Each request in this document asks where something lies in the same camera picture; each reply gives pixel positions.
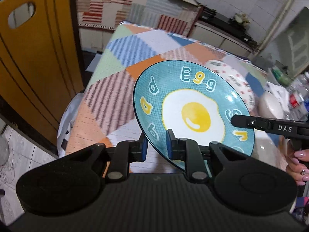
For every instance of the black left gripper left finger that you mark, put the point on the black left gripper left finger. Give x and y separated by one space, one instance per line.
125 153

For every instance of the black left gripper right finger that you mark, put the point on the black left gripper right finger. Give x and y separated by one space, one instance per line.
187 150

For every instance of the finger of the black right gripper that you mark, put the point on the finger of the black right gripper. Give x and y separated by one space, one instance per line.
250 122

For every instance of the teal egg plate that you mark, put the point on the teal egg plate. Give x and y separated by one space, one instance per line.
193 101

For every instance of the person's right hand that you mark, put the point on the person's right hand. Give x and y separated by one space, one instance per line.
296 167

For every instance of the red cap water bottle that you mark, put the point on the red cap water bottle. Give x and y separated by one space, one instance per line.
298 104

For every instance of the patchwork tablecloth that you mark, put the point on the patchwork tablecloth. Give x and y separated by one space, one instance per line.
106 113

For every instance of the black gas stove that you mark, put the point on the black gas stove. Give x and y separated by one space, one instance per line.
228 25

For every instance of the orange wooden chair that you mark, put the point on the orange wooden chair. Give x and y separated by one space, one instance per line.
41 66

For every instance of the patchwork counter cloth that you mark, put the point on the patchwork counter cloth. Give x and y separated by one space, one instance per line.
176 16

